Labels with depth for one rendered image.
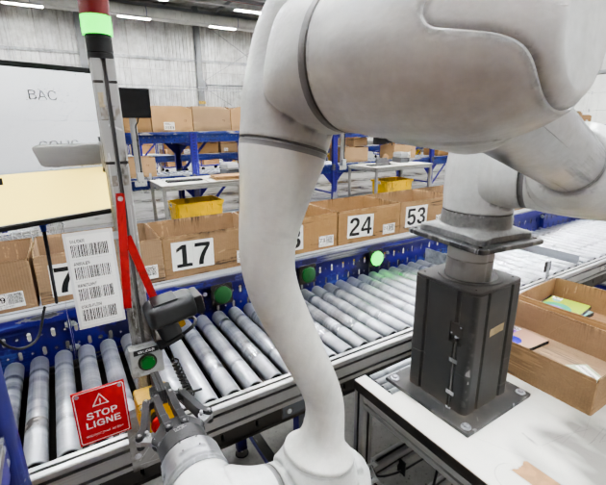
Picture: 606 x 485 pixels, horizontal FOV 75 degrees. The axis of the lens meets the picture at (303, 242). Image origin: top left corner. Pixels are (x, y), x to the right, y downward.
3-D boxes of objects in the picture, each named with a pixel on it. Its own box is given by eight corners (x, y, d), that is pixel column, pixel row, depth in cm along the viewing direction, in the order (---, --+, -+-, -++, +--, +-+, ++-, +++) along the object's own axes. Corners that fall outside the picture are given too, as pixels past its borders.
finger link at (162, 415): (177, 446, 65) (168, 449, 64) (160, 407, 74) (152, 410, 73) (174, 425, 64) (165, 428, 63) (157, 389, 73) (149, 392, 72)
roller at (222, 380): (228, 411, 106) (226, 395, 105) (177, 330, 149) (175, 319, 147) (245, 404, 109) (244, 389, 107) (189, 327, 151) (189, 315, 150)
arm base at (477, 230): (543, 236, 93) (548, 212, 91) (480, 247, 82) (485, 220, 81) (477, 219, 108) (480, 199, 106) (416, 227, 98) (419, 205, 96)
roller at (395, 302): (430, 332, 145) (431, 319, 144) (343, 286, 188) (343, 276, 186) (440, 328, 148) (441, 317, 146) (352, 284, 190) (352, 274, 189)
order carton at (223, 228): (165, 282, 147) (161, 238, 142) (149, 261, 171) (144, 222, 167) (262, 263, 167) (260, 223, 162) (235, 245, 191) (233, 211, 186)
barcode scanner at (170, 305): (213, 332, 88) (202, 291, 84) (159, 355, 82) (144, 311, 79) (203, 320, 93) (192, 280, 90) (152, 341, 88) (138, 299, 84)
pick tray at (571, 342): (591, 417, 95) (598, 381, 92) (456, 345, 127) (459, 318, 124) (641, 378, 109) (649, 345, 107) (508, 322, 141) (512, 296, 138)
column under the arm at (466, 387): (530, 396, 103) (550, 277, 93) (467, 438, 89) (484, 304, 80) (446, 351, 124) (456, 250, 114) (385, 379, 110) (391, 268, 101)
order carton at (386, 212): (338, 247, 186) (338, 212, 182) (305, 234, 211) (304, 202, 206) (399, 235, 206) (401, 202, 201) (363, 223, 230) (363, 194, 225)
